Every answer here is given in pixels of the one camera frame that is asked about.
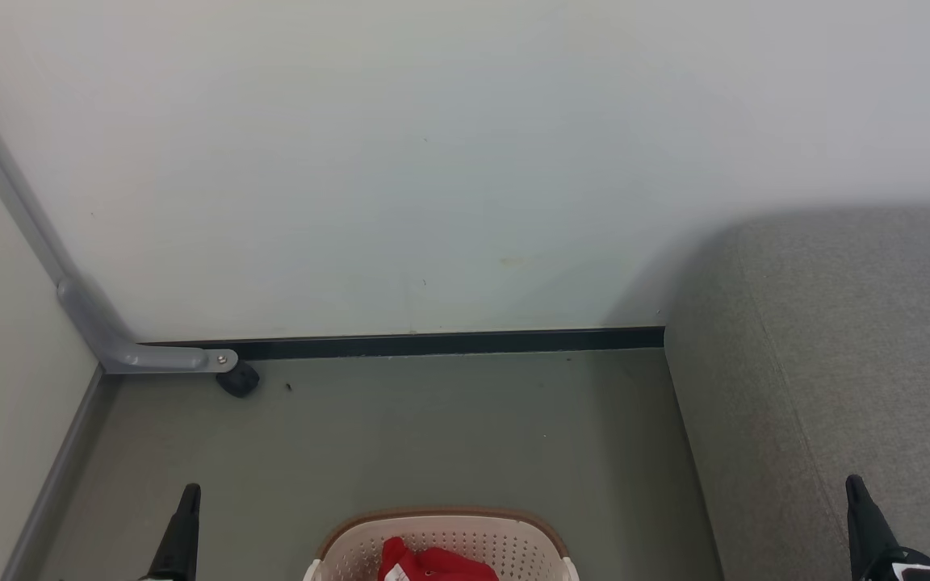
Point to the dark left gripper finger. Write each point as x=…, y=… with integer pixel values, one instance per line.
x=181, y=537

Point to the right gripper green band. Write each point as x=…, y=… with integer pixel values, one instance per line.
x=913, y=566

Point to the red and white jersey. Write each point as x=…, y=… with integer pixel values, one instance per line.
x=433, y=565

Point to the grey fabric sofa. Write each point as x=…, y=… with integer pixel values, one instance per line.
x=820, y=363

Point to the grey skirting strip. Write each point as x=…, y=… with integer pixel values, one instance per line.
x=53, y=476

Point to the black caster wheel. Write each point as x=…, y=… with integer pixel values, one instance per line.
x=239, y=379

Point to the grey metal partition leg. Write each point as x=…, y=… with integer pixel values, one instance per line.
x=85, y=315

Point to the black baseboard strip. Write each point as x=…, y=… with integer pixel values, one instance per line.
x=433, y=344

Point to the cream perforated laundry basket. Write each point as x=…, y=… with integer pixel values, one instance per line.
x=505, y=545

